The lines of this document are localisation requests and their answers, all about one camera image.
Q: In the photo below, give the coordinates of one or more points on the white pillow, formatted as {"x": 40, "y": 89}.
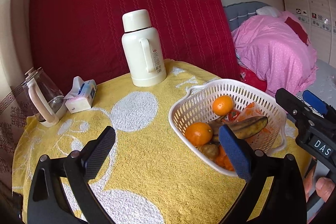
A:
{"x": 268, "y": 10}

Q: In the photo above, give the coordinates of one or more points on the bagged orange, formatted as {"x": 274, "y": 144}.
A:
{"x": 253, "y": 110}

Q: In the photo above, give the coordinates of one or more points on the cream thermos flask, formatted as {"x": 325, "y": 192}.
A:
{"x": 142, "y": 47}

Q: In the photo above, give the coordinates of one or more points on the grey bed sheet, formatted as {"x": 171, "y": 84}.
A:
{"x": 324, "y": 85}

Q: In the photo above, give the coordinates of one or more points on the grey bed headboard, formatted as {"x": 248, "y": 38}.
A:
{"x": 239, "y": 12}

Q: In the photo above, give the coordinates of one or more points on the pink duvet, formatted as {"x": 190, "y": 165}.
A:
{"x": 270, "y": 48}

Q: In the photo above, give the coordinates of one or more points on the yellow white towel cloth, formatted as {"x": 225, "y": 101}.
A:
{"x": 150, "y": 174}

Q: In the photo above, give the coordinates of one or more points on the red cloth on duvet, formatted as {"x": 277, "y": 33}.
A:
{"x": 297, "y": 28}

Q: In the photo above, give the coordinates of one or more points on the red tomato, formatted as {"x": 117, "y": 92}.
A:
{"x": 233, "y": 114}

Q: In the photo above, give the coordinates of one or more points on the white wardrobe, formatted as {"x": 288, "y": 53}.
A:
{"x": 318, "y": 18}

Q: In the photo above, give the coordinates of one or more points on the tissue pack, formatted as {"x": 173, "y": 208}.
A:
{"x": 81, "y": 96}

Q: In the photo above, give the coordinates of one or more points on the brown kiwi fruit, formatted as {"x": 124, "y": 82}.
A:
{"x": 210, "y": 151}

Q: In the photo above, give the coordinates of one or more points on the glass kettle pink handle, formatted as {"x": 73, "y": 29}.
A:
{"x": 46, "y": 99}

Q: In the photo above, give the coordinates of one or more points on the beige patterned curtain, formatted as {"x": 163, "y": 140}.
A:
{"x": 15, "y": 108}

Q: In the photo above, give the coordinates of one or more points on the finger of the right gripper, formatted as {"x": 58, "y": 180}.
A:
{"x": 327, "y": 111}
{"x": 294, "y": 107}

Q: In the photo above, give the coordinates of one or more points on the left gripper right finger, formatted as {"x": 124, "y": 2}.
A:
{"x": 285, "y": 203}

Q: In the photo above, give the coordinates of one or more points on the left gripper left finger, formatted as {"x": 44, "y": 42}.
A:
{"x": 48, "y": 202}

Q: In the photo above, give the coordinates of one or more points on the white plastic basket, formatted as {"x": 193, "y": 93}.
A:
{"x": 196, "y": 106}

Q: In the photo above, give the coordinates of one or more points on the red curtain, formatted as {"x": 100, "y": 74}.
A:
{"x": 70, "y": 38}

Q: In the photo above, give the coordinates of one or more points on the person's right hand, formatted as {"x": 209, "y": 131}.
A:
{"x": 324, "y": 186}

